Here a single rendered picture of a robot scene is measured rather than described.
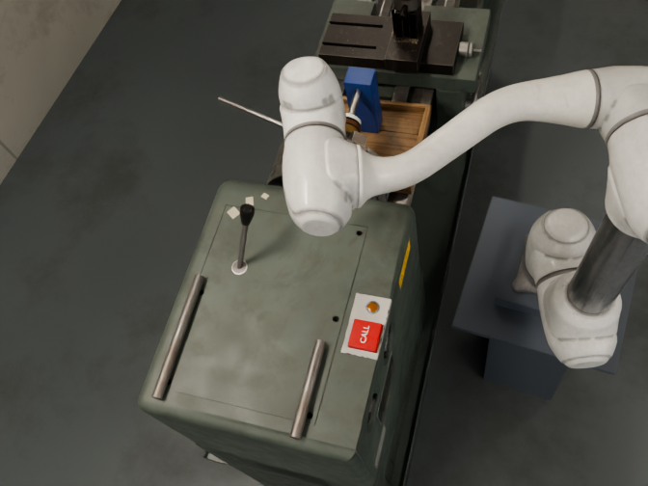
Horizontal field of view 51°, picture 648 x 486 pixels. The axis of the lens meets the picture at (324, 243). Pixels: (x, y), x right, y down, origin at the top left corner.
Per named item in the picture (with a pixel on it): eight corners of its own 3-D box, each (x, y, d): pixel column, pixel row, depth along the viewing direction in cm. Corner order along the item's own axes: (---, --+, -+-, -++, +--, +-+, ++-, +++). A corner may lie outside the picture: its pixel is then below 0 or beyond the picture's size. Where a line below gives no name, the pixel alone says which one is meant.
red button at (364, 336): (376, 354, 137) (375, 351, 135) (348, 348, 139) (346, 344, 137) (383, 327, 140) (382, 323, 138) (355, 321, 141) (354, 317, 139)
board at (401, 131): (411, 194, 197) (410, 187, 194) (295, 177, 207) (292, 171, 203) (431, 113, 210) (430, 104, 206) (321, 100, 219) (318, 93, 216)
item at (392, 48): (418, 72, 204) (417, 61, 200) (385, 69, 207) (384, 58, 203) (430, 22, 213) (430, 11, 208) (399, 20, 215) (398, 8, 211)
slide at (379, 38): (453, 75, 207) (453, 66, 203) (320, 64, 219) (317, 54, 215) (463, 32, 215) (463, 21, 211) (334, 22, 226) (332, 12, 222)
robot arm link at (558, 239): (579, 231, 184) (594, 189, 165) (594, 292, 176) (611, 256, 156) (518, 238, 186) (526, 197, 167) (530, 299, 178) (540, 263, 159)
